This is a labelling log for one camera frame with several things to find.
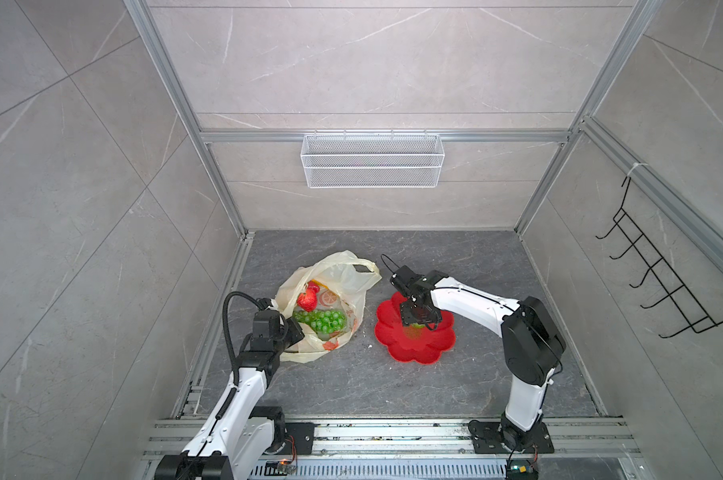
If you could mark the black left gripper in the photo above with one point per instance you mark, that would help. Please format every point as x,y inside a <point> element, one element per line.
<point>292,326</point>

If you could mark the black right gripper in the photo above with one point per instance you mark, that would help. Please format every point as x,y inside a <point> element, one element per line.
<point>406,318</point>

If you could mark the red flower-shaped plate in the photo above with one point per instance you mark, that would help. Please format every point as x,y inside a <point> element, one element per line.
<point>404,344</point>

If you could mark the cream plastic bag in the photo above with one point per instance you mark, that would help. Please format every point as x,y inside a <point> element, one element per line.
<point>344,279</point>

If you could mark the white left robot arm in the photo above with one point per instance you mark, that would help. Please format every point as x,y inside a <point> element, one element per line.
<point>237,433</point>

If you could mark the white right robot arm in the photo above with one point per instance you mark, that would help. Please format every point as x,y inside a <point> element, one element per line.
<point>532,344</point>

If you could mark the red fake strawberry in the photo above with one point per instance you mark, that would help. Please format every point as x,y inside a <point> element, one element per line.
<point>308,300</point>

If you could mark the green fake grape bunch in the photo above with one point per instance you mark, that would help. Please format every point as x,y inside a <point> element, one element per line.
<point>326,322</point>

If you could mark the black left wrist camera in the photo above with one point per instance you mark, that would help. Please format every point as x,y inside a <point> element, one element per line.
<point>267,331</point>

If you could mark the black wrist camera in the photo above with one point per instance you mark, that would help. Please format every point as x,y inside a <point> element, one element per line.
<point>267,331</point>
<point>403,279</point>

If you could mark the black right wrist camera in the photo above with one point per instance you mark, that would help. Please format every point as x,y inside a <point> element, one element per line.
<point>403,279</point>

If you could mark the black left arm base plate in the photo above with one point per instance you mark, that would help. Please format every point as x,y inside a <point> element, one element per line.
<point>293,438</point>

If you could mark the white wire mesh basket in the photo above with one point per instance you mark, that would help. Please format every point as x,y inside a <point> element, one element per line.
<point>363,161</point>

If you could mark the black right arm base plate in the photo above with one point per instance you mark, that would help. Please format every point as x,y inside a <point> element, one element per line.
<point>499,437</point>

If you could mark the black wire hook rack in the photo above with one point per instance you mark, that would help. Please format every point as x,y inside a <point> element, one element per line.
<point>657,266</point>

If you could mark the aluminium frame rail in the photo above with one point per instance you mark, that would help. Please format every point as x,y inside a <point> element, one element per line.
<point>143,20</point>

